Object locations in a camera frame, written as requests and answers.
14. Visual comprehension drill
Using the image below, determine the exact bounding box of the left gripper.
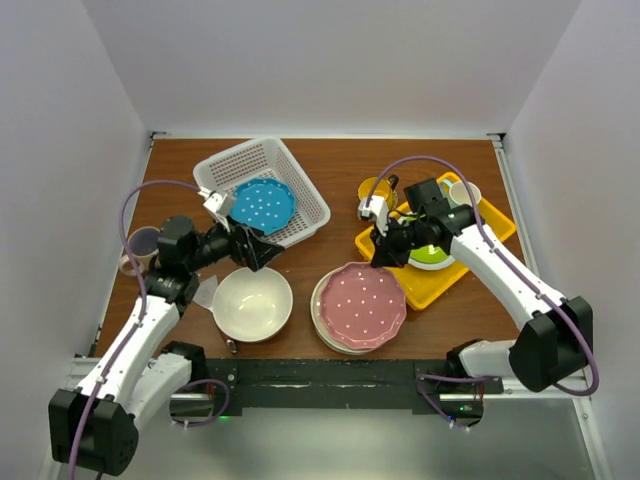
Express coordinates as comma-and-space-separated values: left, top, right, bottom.
186, 213, 283, 273

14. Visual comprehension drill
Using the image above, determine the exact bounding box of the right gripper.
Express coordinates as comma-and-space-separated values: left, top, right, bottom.
370, 214, 428, 269

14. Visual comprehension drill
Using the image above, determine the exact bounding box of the blue polka dot plate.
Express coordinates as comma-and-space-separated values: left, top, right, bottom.
230, 178, 296, 235

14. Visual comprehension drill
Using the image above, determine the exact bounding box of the pink polka dot plate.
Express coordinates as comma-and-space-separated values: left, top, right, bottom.
320, 262, 407, 349

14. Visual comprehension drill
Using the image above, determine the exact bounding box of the cream pink floral plate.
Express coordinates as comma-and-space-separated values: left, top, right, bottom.
310, 269, 394, 349

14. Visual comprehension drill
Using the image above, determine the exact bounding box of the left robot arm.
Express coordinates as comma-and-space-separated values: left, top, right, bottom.
48, 216, 285, 476

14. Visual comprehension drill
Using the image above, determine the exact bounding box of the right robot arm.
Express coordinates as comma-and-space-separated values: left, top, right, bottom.
358, 179, 595, 393

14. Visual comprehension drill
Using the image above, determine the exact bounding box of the green white bowl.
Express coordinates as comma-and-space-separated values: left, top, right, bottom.
408, 245, 455, 271

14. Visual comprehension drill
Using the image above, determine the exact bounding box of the white ceramic bowl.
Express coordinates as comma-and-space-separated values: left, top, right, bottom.
212, 268, 293, 343

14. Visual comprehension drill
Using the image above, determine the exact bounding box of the yellow plastic tray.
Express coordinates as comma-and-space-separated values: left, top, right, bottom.
355, 172, 516, 310

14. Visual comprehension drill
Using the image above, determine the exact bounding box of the yellow mug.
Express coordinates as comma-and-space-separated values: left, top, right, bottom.
357, 174, 400, 211

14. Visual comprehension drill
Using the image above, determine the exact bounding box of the clear plastic scrap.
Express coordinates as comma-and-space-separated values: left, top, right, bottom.
192, 275, 218, 311

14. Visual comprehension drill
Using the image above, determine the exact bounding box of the light blue mug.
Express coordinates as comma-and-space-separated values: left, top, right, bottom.
439, 179, 482, 208

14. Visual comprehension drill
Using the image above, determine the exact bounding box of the white plastic basket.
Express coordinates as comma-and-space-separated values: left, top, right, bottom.
193, 137, 331, 248

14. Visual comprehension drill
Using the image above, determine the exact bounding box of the small metal utensil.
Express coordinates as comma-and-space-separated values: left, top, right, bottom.
222, 334, 238, 355

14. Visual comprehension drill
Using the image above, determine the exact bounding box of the pink beige mug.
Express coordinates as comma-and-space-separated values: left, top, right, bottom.
118, 226, 160, 277

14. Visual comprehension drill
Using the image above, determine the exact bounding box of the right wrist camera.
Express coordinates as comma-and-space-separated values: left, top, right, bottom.
357, 195, 389, 236

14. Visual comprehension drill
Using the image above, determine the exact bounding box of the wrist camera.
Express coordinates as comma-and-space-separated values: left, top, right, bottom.
198, 187, 235, 232
357, 195, 389, 236

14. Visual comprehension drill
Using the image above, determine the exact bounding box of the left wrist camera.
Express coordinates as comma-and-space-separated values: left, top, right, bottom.
198, 187, 235, 232

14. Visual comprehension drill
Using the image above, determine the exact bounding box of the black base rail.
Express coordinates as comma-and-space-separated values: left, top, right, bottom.
169, 357, 486, 419

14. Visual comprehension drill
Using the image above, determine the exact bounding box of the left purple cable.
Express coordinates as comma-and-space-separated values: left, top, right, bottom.
67, 179, 211, 480

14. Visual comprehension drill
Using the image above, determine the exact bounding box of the purple cable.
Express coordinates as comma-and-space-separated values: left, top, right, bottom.
67, 179, 211, 480
364, 154, 600, 399

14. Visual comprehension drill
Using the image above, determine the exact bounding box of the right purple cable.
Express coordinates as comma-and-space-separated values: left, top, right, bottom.
364, 154, 600, 399

